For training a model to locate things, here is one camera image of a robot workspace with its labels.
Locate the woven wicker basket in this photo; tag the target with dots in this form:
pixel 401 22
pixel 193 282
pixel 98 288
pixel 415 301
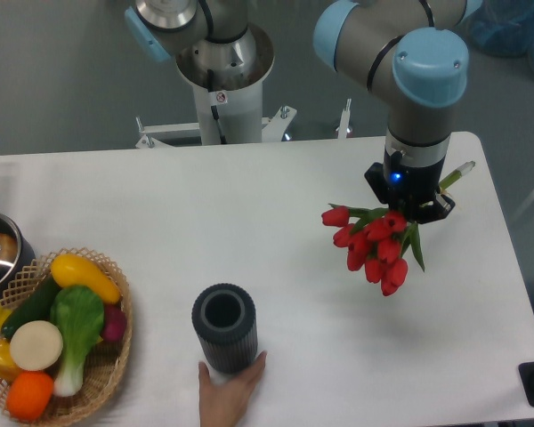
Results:
pixel 104 366

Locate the yellow bell pepper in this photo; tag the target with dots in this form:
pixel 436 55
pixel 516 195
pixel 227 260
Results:
pixel 9 370

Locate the bare human hand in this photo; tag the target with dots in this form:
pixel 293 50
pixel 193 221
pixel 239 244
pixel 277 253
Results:
pixel 225 404

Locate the dark ribbed cylindrical vase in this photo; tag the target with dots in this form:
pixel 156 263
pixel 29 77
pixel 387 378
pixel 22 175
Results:
pixel 224 319

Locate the blue plastic bags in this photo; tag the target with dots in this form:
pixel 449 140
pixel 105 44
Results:
pixel 503 29

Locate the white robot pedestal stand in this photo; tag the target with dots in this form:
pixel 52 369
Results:
pixel 227 87

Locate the beige round disc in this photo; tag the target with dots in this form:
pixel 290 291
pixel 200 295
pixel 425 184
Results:
pixel 36 345

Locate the green bok choy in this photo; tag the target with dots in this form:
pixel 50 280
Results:
pixel 78 313

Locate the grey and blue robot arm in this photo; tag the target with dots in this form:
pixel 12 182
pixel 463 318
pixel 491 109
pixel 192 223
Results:
pixel 405 53

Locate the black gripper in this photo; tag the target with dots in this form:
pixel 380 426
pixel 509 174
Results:
pixel 409 180

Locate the yellow squash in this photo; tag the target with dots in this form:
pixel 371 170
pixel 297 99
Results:
pixel 74 270

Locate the orange fruit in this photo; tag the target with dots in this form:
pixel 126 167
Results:
pixel 29 395

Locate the red tulip bouquet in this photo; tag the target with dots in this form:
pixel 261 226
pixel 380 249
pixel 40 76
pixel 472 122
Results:
pixel 377 239

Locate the dark green cucumber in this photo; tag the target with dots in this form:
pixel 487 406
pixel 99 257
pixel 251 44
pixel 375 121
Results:
pixel 35 307

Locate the purple radish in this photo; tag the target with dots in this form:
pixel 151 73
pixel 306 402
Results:
pixel 115 324

